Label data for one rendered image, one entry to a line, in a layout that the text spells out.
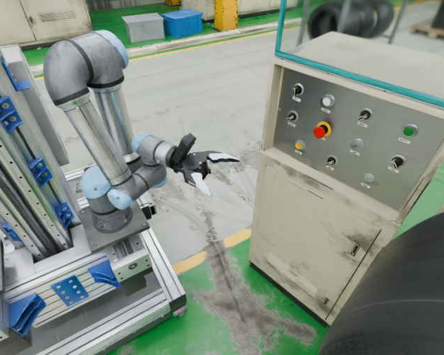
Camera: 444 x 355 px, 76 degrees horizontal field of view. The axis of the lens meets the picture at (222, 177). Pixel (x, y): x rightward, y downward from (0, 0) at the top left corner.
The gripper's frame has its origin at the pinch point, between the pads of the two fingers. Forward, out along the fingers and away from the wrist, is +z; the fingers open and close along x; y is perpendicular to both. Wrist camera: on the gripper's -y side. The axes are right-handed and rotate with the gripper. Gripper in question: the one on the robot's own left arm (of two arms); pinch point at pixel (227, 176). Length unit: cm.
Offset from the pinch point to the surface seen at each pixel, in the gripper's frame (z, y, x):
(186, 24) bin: -325, 138, -365
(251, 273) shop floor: -2, 110, -18
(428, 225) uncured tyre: 41, -26, 13
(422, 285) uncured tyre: 40, -31, 24
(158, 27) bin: -354, 133, -325
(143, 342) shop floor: -30, 101, 44
